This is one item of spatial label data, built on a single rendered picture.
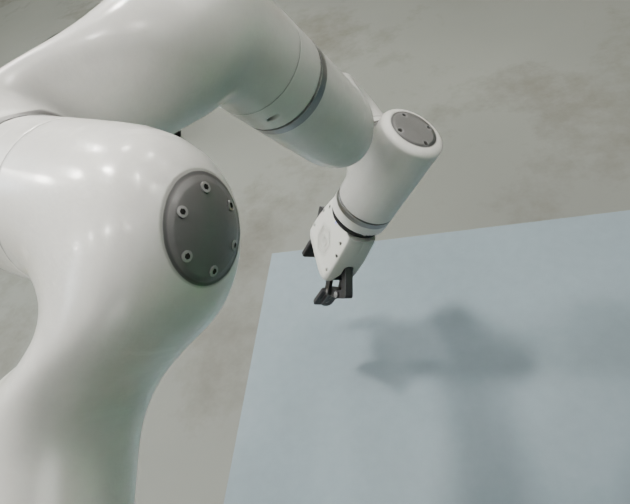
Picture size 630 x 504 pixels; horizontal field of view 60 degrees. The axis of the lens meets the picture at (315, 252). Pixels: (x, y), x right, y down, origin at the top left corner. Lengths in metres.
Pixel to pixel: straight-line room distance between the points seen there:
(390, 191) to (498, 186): 1.59
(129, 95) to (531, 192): 1.95
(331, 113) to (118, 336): 0.29
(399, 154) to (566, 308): 0.46
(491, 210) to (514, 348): 1.26
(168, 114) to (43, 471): 0.23
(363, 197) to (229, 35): 0.36
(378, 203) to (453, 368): 0.35
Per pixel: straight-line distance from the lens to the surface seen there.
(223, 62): 0.38
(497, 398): 0.91
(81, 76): 0.38
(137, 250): 0.26
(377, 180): 0.68
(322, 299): 0.85
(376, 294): 1.04
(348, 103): 0.52
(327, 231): 0.79
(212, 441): 1.92
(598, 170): 2.30
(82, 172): 0.28
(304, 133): 0.49
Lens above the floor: 1.58
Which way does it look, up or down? 46 degrees down
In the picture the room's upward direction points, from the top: 25 degrees counter-clockwise
